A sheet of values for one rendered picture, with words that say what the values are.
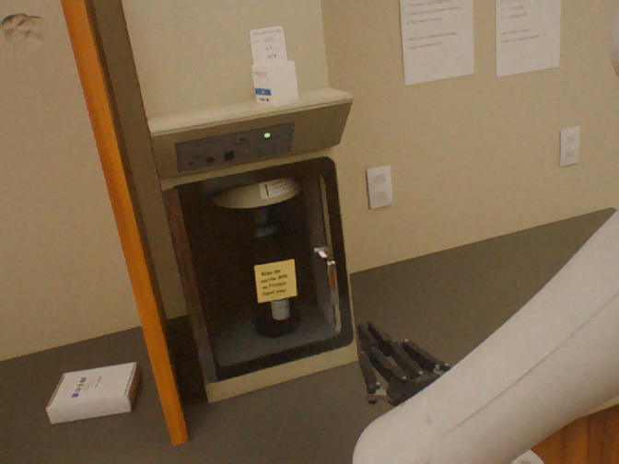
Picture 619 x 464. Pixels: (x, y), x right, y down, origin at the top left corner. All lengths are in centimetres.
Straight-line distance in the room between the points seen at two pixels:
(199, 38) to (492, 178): 107
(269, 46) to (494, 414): 71
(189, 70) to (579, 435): 98
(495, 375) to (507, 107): 134
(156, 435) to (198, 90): 63
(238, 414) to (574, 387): 80
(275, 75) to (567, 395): 64
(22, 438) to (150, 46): 78
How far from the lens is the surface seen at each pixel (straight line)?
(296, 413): 114
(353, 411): 113
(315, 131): 98
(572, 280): 46
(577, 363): 47
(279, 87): 94
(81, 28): 90
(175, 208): 102
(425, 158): 166
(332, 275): 107
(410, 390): 79
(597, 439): 132
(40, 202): 148
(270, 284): 110
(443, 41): 163
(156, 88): 99
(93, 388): 130
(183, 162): 96
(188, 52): 99
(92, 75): 90
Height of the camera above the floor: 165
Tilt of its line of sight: 21 degrees down
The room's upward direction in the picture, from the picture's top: 7 degrees counter-clockwise
